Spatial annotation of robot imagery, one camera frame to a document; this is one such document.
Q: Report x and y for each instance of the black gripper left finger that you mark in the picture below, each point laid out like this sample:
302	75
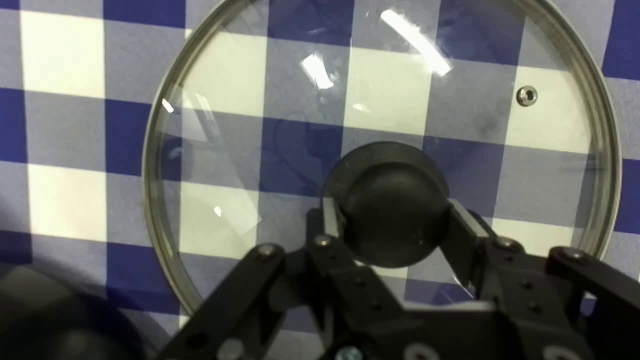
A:
267	312

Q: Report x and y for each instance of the glass lid with black knob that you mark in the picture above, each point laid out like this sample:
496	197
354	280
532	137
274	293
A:
392	201

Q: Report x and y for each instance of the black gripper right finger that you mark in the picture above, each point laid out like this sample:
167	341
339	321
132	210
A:
572	306

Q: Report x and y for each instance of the blue white checked tablecloth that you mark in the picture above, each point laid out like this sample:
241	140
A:
60	60

